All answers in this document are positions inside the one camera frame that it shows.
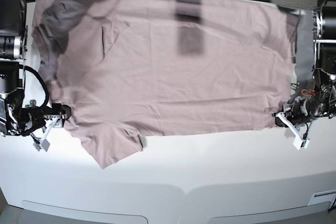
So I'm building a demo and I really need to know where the pink T-shirt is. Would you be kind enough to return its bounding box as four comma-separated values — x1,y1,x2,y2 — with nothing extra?
31,0,298,168

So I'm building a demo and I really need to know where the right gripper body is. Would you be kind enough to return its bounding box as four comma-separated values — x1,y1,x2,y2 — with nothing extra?
18,105,63,131

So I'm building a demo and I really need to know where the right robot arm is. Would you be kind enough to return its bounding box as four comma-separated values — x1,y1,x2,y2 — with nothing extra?
1,0,71,136

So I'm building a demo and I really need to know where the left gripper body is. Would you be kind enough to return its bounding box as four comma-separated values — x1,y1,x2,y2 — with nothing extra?
285,98,319,124

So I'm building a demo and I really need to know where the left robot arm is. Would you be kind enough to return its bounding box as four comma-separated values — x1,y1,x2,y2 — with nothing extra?
274,0,335,127

